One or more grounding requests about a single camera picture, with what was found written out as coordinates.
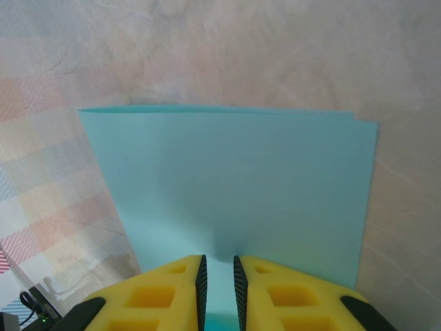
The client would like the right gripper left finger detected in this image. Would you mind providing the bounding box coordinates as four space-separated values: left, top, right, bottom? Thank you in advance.
54 254 209 331

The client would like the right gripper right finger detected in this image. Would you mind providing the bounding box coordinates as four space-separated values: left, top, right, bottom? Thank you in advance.
233 254 393 331

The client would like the teal square paper sheet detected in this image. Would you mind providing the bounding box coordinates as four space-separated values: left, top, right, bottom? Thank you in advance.
77 104 381 331

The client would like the right aluminium side rail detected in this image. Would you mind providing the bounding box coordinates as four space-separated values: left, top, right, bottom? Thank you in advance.
0 239 65 320

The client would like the thin black cable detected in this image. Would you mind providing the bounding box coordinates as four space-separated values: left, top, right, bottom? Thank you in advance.
19 290 41 327

